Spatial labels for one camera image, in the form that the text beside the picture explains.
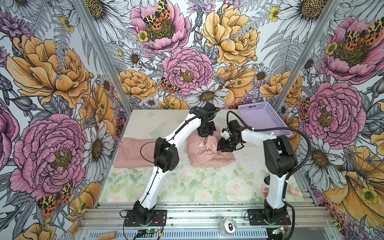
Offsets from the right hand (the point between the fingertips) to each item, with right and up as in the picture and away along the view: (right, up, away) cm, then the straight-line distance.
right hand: (219, 152), depth 95 cm
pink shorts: (-11, +2, -6) cm, 13 cm away
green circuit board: (-35, -32, -24) cm, 53 cm away
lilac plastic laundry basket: (+36, +25, +24) cm, 50 cm away
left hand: (-6, +10, -5) cm, 12 cm away
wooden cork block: (-55, -32, -27) cm, 69 cm away
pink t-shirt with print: (-53, -1, +2) cm, 53 cm away
